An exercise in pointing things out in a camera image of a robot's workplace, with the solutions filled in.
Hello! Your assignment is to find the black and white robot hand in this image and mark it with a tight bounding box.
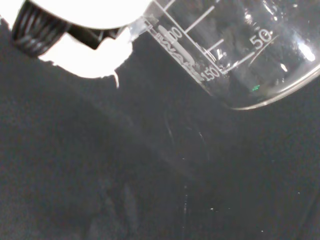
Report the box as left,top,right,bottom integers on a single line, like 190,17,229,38
11,0,156,57

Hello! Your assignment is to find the black bench cloth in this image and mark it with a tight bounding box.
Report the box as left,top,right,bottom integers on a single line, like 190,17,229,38
0,14,320,240

